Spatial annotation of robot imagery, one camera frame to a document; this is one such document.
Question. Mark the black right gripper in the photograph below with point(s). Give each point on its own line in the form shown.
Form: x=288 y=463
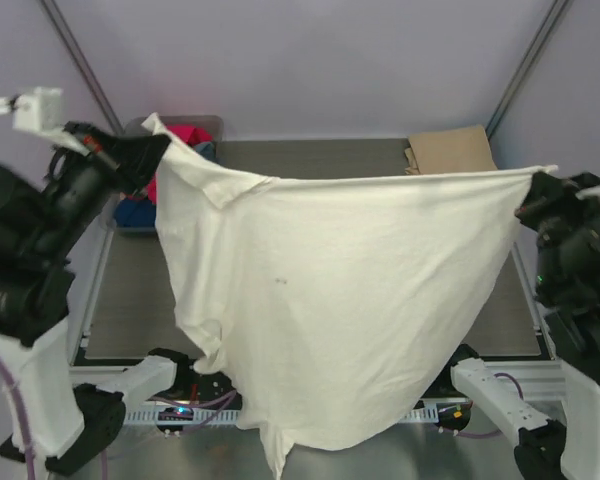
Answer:
x=540 y=200

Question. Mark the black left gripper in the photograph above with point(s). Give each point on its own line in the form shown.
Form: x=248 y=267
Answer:
x=118 y=157

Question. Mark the clear plastic bin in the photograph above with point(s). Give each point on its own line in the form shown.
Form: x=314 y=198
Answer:
x=153 y=125

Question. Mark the white t shirt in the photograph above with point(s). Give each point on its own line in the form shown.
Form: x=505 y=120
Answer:
x=331 y=305

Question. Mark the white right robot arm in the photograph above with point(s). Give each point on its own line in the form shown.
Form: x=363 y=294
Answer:
x=545 y=448

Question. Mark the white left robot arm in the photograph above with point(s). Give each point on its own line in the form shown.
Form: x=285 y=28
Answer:
x=56 y=423

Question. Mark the dark blue t shirt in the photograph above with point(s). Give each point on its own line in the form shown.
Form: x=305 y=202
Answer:
x=135 y=214

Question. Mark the red t shirt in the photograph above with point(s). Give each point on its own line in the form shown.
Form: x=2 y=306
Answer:
x=190 y=134

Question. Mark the grey blue t shirt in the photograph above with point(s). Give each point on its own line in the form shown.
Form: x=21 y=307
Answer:
x=207 y=150

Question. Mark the folded beige t shirt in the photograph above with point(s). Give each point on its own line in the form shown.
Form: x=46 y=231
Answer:
x=463 y=150

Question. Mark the right round black base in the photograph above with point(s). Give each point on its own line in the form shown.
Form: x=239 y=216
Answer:
x=453 y=416

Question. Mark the round black base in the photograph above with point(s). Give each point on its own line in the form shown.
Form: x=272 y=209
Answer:
x=171 y=420
x=453 y=416

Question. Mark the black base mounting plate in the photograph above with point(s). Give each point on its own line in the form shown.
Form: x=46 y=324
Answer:
x=204 y=388

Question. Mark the left round black base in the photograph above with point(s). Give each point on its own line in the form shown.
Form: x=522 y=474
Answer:
x=171 y=420

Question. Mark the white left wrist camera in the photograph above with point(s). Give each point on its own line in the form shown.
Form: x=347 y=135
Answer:
x=39 y=112

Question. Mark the right aluminium frame post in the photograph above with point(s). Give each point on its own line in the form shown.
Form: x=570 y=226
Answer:
x=542 y=37

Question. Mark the aluminium frame post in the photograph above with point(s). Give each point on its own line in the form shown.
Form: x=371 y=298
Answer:
x=63 y=31
x=542 y=37

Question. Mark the left aluminium frame post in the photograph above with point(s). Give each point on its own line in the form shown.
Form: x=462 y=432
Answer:
x=63 y=31

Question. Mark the slotted cable duct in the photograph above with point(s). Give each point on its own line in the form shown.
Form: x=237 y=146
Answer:
x=228 y=417

